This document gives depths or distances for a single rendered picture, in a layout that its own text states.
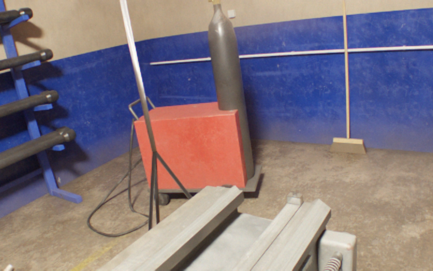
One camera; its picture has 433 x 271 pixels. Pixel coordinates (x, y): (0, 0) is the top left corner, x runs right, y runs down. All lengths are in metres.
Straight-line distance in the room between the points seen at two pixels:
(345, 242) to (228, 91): 1.77
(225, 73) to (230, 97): 0.18
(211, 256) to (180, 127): 1.69
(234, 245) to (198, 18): 3.47
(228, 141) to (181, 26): 2.23
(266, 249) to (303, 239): 0.12
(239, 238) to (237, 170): 1.54
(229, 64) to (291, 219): 1.70
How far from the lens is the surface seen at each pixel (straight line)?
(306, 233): 1.13
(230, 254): 1.26
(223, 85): 2.72
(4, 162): 3.39
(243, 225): 1.39
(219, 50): 2.68
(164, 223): 1.30
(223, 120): 2.69
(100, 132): 4.47
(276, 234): 1.13
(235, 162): 2.79
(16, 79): 3.80
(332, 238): 1.23
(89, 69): 4.39
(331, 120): 3.90
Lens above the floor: 1.49
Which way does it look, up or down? 19 degrees down
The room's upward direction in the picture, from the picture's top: 9 degrees counter-clockwise
